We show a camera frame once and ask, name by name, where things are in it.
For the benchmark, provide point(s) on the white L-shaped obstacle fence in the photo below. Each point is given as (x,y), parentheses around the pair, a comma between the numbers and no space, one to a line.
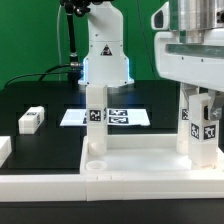
(93,187)

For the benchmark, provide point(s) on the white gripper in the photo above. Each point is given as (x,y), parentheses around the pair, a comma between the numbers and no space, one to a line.
(194,64)

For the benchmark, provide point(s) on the white desk tabletop panel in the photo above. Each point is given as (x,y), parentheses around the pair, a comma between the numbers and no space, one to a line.
(145,154)

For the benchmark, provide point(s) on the fiducial marker sheet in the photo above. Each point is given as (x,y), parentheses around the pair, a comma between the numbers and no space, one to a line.
(117,117)

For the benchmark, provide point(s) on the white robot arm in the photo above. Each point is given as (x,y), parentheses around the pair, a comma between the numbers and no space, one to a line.
(105,61)

